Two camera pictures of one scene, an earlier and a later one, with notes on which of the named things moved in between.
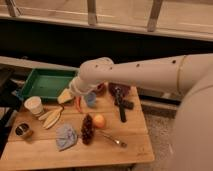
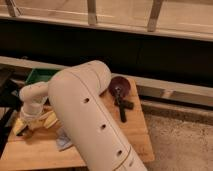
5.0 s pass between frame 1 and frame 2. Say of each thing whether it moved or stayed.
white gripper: moved
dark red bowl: stayed
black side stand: stayed
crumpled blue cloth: stayed
